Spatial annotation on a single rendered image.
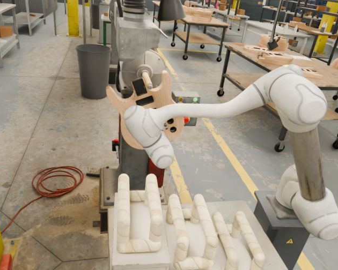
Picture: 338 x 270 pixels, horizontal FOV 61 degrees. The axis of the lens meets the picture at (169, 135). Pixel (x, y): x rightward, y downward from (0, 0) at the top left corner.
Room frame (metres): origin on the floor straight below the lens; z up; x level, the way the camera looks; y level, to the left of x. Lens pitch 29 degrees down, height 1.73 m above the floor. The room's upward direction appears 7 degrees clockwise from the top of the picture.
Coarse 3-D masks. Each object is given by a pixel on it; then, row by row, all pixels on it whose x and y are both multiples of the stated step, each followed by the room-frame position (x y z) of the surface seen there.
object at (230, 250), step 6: (216, 216) 0.72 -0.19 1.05; (222, 216) 0.73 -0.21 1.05; (216, 222) 0.70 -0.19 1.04; (222, 222) 0.69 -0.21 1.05; (222, 228) 0.67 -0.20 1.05; (222, 234) 0.65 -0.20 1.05; (228, 234) 0.65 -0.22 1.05; (222, 240) 0.63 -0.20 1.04; (228, 240) 0.62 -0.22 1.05; (228, 246) 0.60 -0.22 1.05; (228, 252) 0.58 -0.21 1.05; (234, 252) 0.58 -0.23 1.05; (228, 258) 0.57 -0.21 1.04; (234, 258) 0.56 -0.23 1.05
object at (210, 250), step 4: (208, 244) 0.55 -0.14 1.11; (208, 248) 0.54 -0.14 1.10; (212, 248) 0.54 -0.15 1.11; (216, 248) 0.55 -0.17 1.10; (204, 252) 0.55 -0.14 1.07; (208, 252) 0.54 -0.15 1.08; (212, 252) 0.54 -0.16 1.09; (204, 256) 0.55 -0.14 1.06; (208, 256) 0.54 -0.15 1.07; (212, 256) 0.54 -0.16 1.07
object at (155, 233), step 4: (152, 224) 0.51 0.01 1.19; (152, 228) 0.51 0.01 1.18; (156, 228) 0.51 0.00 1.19; (160, 228) 0.51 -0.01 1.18; (152, 232) 0.51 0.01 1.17; (156, 232) 0.51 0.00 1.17; (160, 232) 0.52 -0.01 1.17; (152, 236) 0.51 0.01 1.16; (156, 236) 0.51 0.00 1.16; (160, 236) 0.52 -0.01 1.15; (152, 240) 0.51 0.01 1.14; (156, 240) 0.51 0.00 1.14; (160, 240) 0.52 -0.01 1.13
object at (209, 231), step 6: (198, 198) 0.71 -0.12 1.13; (198, 204) 0.68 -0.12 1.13; (204, 204) 0.68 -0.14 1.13; (198, 210) 0.66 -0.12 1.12; (204, 210) 0.65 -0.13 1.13; (204, 216) 0.63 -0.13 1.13; (204, 222) 0.61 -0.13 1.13; (210, 222) 0.61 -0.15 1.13; (204, 228) 0.59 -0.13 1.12; (210, 228) 0.58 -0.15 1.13; (204, 234) 0.58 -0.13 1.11; (210, 234) 0.56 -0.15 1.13; (216, 234) 0.57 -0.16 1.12; (210, 240) 0.55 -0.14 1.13; (216, 240) 0.55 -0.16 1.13
